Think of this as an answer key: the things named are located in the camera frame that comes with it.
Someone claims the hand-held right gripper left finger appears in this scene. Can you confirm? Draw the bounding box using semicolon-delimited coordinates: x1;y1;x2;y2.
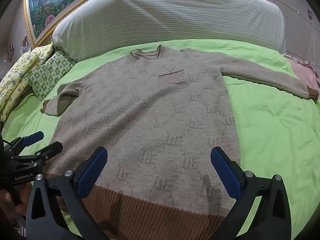
25;146;108;240

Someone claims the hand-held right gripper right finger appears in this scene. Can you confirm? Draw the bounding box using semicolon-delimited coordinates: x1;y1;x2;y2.
210;147;292;240

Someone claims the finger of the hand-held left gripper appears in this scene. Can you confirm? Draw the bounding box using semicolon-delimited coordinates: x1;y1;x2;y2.
4;131;45;156
14;141;63;172

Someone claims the person's left hand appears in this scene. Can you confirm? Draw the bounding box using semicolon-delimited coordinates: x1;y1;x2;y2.
0;183;33;230

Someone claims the green bed sheet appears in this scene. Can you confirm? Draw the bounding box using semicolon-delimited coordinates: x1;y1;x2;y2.
0;39;320;240

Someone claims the yellow printed blanket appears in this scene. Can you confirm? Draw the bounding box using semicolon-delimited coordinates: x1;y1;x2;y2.
0;44;57;122

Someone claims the green checked pillow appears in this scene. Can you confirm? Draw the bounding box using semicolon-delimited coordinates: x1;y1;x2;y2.
24;51;75;102

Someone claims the gold framed landscape painting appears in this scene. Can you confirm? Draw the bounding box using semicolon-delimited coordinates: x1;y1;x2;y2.
24;0;247;48

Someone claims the pink cloth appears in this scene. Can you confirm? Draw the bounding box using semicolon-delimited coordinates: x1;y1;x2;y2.
285;52;320;93

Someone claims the white striped pillow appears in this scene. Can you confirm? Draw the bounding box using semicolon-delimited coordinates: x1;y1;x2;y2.
52;0;287;63

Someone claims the thin wall cable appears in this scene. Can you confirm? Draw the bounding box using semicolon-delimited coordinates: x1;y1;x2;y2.
303;17;314;64

